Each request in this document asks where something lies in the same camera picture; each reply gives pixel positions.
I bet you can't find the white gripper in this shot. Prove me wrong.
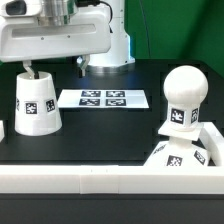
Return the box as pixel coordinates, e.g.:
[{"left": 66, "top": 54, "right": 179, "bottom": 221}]
[{"left": 0, "top": 0, "right": 112, "bottom": 80}]

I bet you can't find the white lamp shade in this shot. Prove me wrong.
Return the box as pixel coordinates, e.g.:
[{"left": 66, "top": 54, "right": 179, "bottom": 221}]
[{"left": 15, "top": 72, "right": 62, "bottom": 136}]

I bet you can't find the white lamp bulb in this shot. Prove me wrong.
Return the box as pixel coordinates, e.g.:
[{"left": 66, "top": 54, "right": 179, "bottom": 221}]
[{"left": 163, "top": 65, "right": 208, "bottom": 131}]

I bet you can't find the white lamp base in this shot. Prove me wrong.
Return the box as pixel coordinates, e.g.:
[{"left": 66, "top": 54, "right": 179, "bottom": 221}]
[{"left": 144, "top": 121, "right": 210, "bottom": 168}]

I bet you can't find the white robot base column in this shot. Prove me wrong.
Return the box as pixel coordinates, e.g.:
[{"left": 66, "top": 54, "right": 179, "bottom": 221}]
[{"left": 78, "top": 0, "right": 135, "bottom": 73}]

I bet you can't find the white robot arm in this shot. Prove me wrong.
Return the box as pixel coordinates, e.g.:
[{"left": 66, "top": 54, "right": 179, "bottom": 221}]
[{"left": 0, "top": 0, "right": 113, "bottom": 79}]

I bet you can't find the white marker sheet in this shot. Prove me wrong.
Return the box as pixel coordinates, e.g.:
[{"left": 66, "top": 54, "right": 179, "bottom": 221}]
[{"left": 58, "top": 89, "right": 149, "bottom": 109}]

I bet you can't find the white left wall bar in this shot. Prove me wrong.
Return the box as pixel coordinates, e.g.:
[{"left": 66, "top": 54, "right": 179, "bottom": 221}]
[{"left": 0, "top": 120, "right": 5, "bottom": 142}]

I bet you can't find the white wall bar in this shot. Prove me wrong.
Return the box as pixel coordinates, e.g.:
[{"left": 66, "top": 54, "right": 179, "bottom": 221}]
[
  {"left": 0, "top": 120, "right": 5, "bottom": 142},
  {"left": 199, "top": 122, "right": 224, "bottom": 167},
  {"left": 0, "top": 165, "right": 224, "bottom": 194}
]

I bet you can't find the white front wall bar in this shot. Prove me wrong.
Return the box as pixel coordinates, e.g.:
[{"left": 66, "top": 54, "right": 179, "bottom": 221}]
[{"left": 0, "top": 165, "right": 224, "bottom": 194}]

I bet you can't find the white right wall bar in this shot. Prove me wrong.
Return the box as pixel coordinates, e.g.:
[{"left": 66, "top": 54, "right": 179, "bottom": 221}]
[{"left": 199, "top": 122, "right": 224, "bottom": 167}]

